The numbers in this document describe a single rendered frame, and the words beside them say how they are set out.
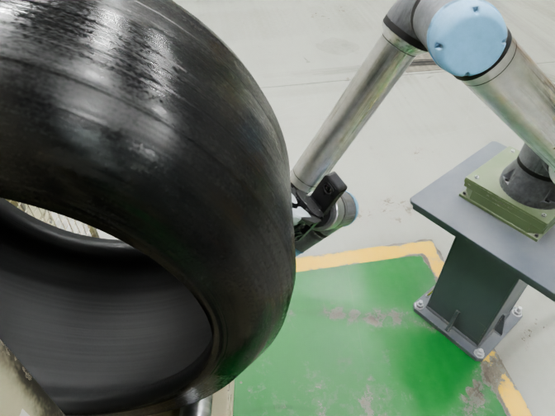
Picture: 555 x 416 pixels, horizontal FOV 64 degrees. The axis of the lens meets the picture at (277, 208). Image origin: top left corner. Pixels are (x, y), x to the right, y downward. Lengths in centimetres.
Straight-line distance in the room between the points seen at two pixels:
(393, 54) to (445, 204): 64
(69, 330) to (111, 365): 10
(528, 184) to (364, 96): 62
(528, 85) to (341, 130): 38
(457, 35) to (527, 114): 25
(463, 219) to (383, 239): 76
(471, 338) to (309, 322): 61
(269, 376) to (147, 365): 102
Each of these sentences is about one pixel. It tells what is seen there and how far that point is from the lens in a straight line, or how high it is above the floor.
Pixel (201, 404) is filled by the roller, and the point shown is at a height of 92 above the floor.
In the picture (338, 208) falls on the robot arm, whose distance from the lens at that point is 96.
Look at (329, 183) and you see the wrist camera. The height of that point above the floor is 101.
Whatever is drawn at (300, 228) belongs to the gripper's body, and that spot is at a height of 92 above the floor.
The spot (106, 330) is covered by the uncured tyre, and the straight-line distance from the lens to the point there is 81.
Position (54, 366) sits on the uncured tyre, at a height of 92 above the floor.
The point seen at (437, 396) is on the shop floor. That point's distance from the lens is 178.
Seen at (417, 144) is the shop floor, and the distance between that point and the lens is 279.
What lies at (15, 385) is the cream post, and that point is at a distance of 35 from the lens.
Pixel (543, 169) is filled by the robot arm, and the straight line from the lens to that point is 141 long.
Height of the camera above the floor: 156
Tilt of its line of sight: 44 degrees down
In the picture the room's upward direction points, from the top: straight up
